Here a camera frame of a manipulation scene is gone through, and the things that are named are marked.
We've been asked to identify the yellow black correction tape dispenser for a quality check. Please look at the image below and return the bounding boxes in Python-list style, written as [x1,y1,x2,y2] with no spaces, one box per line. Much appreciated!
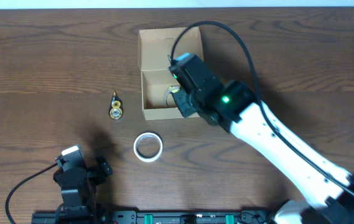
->
[108,91,123,120]

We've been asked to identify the black aluminium mounting rail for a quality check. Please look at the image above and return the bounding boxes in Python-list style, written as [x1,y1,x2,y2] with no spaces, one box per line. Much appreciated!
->
[31,210,271,224]

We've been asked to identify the clear tape roll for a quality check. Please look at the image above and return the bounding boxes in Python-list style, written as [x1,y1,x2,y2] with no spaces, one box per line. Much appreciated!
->
[164,85,180,106]

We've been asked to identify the white tape roll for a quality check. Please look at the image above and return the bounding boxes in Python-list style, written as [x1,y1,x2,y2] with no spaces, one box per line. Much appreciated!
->
[133,132,164,163]

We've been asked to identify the cardboard box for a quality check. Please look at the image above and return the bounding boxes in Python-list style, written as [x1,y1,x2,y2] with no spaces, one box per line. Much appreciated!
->
[137,26,205,121]

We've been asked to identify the yellow highlighter marker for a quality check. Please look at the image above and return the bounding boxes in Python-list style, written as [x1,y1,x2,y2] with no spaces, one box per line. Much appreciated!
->
[169,86,180,93]

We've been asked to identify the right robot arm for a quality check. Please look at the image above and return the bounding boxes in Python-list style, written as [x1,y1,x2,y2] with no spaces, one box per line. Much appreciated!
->
[169,53,354,223]

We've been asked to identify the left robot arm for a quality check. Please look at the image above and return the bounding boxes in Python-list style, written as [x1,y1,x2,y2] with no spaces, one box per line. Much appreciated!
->
[53,150,113,223]

